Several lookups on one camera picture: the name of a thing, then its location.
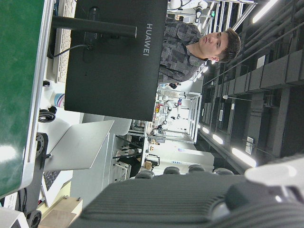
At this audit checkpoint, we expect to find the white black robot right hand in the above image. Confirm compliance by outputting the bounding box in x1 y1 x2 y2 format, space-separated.
68 155 304 228

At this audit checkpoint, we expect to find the silver laptop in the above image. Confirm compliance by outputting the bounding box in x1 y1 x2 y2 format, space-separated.
44 120 115 172

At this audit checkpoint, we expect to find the grey caster wheel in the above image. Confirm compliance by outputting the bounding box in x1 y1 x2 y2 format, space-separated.
25 209 43 228

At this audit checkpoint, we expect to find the black Huawei monitor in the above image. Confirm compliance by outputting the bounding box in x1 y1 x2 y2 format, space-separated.
51 0 169 122

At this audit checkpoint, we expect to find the white paper cup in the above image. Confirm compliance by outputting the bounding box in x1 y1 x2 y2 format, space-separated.
50 92 66 108

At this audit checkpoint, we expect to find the man in grey patterned shirt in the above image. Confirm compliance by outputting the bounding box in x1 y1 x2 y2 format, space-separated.
158 18 242 84

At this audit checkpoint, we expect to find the beige keyboard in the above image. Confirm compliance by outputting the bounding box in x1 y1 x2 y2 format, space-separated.
52 0 76 83

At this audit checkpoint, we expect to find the black round flange mount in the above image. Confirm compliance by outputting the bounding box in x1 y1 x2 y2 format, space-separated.
35 132 52 171

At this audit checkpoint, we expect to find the coiled black cable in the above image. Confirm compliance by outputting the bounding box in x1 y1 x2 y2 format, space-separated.
38 106 57 124

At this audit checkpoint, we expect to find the green conveyor belt aluminium frame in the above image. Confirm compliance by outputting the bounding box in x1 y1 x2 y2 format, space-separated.
0 0 54 199

